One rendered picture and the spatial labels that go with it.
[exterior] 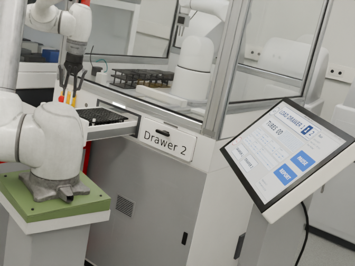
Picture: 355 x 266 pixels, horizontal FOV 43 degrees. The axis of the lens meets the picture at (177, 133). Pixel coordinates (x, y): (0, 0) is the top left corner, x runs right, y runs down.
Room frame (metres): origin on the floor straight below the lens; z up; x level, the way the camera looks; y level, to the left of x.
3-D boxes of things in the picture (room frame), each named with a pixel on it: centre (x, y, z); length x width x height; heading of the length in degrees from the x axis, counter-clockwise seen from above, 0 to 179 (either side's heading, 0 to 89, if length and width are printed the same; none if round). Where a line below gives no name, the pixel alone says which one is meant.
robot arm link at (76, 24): (1.99, 0.53, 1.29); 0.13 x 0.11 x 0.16; 97
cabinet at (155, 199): (2.45, 0.00, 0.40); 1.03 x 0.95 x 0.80; 56
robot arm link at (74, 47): (1.99, 0.51, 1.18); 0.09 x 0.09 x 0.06
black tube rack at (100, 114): (1.97, 0.37, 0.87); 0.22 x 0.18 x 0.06; 146
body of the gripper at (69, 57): (1.99, 0.52, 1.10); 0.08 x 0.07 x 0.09; 96
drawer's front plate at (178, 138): (1.90, 0.04, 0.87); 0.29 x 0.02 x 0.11; 56
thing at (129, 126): (1.98, 0.37, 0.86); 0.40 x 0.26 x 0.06; 146
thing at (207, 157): (2.46, 0.00, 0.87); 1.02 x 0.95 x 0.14; 56
